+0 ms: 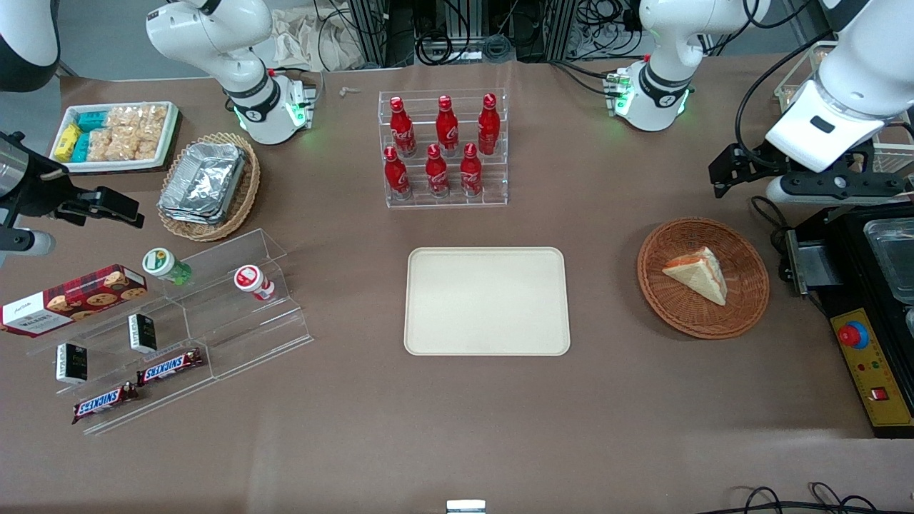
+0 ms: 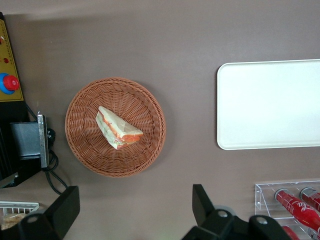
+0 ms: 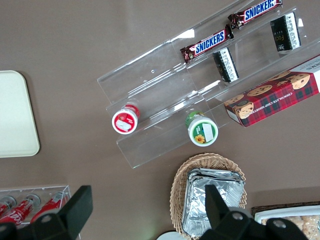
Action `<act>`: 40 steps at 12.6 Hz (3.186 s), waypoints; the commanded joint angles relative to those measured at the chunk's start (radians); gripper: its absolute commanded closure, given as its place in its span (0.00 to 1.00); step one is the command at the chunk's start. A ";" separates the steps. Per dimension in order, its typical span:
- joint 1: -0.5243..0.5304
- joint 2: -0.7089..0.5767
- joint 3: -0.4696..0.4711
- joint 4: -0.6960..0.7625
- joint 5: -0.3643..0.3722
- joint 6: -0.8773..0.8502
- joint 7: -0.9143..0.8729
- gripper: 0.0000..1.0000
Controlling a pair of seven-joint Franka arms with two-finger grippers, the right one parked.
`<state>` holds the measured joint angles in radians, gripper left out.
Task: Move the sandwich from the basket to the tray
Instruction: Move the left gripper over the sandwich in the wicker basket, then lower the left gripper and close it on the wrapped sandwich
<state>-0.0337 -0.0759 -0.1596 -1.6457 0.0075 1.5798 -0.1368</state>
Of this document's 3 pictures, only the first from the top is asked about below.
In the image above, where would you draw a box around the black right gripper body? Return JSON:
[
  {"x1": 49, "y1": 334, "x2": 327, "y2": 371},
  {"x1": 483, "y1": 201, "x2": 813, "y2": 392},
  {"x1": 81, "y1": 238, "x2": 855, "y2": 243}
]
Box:
[{"x1": 13, "y1": 148, "x2": 81, "y2": 219}]

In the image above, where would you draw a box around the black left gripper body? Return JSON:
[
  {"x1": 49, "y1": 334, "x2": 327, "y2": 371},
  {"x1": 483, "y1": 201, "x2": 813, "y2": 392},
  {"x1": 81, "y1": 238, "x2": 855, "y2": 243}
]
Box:
[{"x1": 744, "y1": 140, "x2": 795, "y2": 181}]

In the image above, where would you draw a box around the triangular sandwich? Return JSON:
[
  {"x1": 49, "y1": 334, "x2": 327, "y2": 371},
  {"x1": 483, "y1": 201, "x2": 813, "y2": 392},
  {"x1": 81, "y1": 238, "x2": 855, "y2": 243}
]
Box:
[{"x1": 661, "y1": 246, "x2": 729, "y2": 307}]

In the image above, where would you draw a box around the white rectangular snack tray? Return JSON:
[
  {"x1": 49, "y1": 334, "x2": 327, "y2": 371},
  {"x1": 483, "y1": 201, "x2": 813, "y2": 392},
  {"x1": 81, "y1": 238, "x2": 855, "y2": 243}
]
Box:
[{"x1": 48, "y1": 101, "x2": 180, "y2": 174}]

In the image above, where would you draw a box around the silver foil tray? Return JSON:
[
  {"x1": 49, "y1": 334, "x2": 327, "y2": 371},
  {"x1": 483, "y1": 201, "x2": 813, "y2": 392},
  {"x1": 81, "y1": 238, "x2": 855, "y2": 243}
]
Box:
[{"x1": 158, "y1": 141, "x2": 248, "y2": 226}]

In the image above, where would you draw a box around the oval light wicker basket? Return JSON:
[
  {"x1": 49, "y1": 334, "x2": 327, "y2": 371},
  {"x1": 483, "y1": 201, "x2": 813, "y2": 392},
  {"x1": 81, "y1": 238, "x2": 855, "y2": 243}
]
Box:
[{"x1": 156, "y1": 132, "x2": 261, "y2": 243}]

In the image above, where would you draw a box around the round brown wicker basket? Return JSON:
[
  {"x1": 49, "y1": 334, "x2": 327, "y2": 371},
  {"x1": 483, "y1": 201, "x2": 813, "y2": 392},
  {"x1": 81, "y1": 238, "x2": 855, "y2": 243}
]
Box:
[{"x1": 637, "y1": 217, "x2": 770, "y2": 341}]

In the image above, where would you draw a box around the cream rectangular tray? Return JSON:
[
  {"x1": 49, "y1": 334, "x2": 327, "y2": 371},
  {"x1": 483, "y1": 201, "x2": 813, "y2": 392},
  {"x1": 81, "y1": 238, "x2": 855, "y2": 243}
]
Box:
[{"x1": 404, "y1": 247, "x2": 571, "y2": 357}]

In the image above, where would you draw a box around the yellow snack packet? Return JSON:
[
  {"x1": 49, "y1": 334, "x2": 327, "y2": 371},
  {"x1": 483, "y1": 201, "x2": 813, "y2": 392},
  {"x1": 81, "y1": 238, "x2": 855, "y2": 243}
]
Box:
[{"x1": 55, "y1": 124, "x2": 81, "y2": 162}]

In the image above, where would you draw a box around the green cap drink bottle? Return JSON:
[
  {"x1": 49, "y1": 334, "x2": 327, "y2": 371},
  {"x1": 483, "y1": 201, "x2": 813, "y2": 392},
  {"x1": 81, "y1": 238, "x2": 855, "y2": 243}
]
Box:
[{"x1": 141, "y1": 247, "x2": 194, "y2": 287}]

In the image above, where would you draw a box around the red tartan cookie box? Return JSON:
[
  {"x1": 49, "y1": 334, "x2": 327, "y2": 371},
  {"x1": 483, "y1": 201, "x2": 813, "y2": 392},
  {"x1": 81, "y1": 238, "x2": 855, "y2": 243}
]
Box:
[{"x1": 0, "y1": 264, "x2": 149, "y2": 338}]

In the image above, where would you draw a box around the small black white box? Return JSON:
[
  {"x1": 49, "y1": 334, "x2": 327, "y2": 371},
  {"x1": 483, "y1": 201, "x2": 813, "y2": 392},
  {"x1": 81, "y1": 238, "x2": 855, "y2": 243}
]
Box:
[
  {"x1": 128, "y1": 313, "x2": 159, "y2": 355},
  {"x1": 55, "y1": 343, "x2": 89, "y2": 386}
]

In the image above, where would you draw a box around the clear plastic container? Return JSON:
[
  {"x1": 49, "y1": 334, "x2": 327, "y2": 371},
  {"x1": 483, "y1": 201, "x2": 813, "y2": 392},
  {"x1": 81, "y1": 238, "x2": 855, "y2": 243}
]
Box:
[{"x1": 863, "y1": 218, "x2": 914, "y2": 305}]

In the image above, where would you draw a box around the red cap drink bottle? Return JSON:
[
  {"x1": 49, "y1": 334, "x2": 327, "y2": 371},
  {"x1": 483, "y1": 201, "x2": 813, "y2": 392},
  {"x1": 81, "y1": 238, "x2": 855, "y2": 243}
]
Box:
[{"x1": 233, "y1": 264, "x2": 276, "y2": 303}]

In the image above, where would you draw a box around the snickers chocolate bar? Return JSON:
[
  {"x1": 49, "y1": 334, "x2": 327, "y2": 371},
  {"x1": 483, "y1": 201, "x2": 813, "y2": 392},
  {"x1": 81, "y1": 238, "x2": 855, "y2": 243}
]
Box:
[
  {"x1": 71, "y1": 381, "x2": 141, "y2": 426},
  {"x1": 136, "y1": 348, "x2": 205, "y2": 387}
]

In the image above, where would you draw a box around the clear acrylic step display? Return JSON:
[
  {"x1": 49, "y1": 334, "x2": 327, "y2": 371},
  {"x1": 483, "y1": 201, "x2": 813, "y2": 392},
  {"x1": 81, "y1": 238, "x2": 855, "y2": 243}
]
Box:
[{"x1": 26, "y1": 228, "x2": 315, "y2": 437}]

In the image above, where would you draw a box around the red cola bottle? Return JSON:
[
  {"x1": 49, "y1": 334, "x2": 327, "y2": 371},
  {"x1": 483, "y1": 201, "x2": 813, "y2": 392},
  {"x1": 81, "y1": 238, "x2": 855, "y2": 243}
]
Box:
[
  {"x1": 425, "y1": 144, "x2": 451, "y2": 199},
  {"x1": 383, "y1": 146, "x2": 412, "y2": 201},
  {"x1": 389, "y1": 96, "x2": 418, "y2": 158},
  {"x1": 435, "y1": 95, "x2": 461, "y2": 157},
  {"x1": 477, "y1": 94, "x2": 501, "y2": 157},
  {"x1": 459, "y1": 143, "x2": 484, "y2": 198}
]

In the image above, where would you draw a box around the black machine with yellow panel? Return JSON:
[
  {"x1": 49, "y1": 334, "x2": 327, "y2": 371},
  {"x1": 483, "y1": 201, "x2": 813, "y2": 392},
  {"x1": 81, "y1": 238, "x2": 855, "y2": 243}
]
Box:
[{"x1": 784, "y1": 203, "x2": 914, "y2": 438}]

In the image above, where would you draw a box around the crumpled beige cloth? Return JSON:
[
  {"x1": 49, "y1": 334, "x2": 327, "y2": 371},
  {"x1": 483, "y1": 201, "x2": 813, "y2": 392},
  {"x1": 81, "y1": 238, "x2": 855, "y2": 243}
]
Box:
[{"x1": 268, "y1": 6, "x2": 366, "y2": 73}]

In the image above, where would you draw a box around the clear acrylic bottle rack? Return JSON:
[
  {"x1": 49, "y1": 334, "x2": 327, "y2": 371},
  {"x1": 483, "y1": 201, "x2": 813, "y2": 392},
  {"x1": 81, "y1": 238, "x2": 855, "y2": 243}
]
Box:
[{"x1": 378, "y1": 89, "x2": 509, "y2": 209}]

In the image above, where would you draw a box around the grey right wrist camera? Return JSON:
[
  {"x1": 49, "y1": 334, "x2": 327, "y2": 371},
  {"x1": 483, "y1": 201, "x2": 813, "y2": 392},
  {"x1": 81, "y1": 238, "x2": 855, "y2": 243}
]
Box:
[{"x1": 0, "y1": 228, "x2": 56, "y2": 258}]

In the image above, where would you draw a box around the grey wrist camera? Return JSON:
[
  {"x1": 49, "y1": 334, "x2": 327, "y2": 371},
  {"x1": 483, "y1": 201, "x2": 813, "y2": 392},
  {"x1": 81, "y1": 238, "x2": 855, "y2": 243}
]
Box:
[
  {"x1": 765, "y1": 173, "x2": 906, "y2": 207},
  {"x1": 0, "y1": 228, "x2": 56, "y2": 258}
]

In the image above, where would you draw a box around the black machine power cable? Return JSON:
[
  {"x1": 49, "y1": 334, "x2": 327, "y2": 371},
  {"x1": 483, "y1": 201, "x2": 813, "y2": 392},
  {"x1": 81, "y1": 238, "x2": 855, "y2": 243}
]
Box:
[{"x1": 749, "y1": 196, "x2": 795, "y2": 252}]

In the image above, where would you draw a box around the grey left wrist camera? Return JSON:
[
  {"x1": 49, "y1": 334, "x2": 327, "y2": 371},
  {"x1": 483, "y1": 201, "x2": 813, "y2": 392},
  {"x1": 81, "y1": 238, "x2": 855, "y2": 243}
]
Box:
[{"x1": 765, "y1": 173, "x2": 906, "y2": 207}]

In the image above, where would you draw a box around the white wire rack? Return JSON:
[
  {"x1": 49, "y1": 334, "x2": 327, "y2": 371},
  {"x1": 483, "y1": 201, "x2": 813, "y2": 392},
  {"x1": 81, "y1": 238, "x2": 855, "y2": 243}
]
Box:
[{"x1": 775, "y1": 41, "x2": 914, "y2": 176}]

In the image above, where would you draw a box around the black arm base cable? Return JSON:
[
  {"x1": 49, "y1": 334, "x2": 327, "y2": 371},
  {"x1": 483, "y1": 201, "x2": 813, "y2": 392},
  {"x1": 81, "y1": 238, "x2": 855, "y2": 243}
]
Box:
[{"x1": 548, "y1": 60, "x2": 623, "y2": 98}]

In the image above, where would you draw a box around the aluminium frame with cables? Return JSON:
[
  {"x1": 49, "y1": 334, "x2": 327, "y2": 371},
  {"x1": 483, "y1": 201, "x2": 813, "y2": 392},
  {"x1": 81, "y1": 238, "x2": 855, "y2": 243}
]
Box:
[{"x1": 314, "y1": 0, "x2": 647, "y2": 69}]

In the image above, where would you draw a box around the black floor cable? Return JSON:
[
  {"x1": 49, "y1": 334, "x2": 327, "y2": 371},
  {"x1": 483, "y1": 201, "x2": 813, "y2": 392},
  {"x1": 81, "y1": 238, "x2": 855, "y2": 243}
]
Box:
[{"x1": 713, "y1": 482, "x2": 914, "y2": 514}]

